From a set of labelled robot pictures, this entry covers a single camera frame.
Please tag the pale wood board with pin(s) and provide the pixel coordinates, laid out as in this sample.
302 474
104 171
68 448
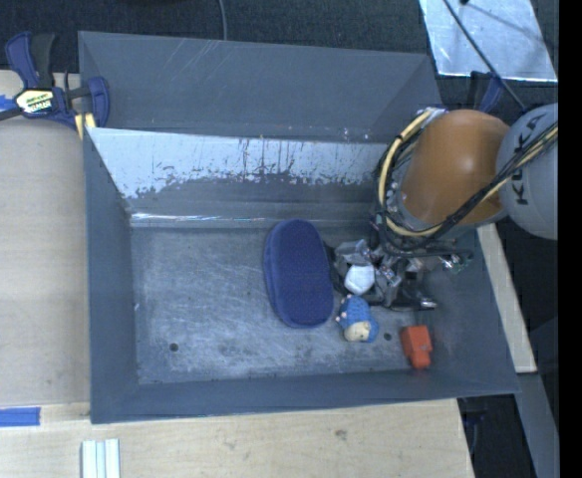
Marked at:
37 267

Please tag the grey metal bin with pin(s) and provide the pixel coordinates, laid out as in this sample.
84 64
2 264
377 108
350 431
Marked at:
211 292

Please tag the dark blue oval sponge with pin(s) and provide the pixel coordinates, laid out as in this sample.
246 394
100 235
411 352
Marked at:
298 274

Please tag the blue and beige toy animal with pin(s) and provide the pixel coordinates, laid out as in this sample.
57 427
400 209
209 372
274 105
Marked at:
357 319

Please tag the white crumpled ball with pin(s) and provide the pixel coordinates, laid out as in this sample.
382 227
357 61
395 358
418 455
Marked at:
360 278

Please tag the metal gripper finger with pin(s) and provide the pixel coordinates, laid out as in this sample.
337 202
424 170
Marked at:
386 292
353 254

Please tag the orange-red toy block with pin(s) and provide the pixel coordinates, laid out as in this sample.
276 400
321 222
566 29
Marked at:
416 346

